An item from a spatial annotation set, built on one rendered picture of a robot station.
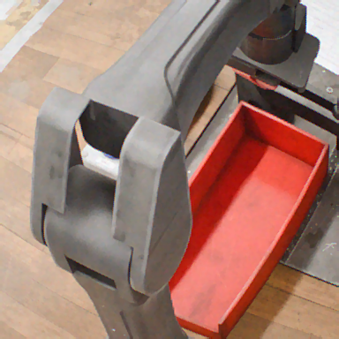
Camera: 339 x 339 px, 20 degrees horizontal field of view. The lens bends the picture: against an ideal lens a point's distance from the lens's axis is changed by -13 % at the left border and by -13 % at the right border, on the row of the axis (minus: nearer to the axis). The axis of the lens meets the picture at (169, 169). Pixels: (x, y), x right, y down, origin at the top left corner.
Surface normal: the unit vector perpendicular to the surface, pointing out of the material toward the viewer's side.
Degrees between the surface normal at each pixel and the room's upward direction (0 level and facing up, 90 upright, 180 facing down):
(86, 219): 21
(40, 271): 0
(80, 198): 3
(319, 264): 0
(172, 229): 90
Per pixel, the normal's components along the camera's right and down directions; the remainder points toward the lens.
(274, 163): -0.09, -0.55
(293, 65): -0.05, -0.36
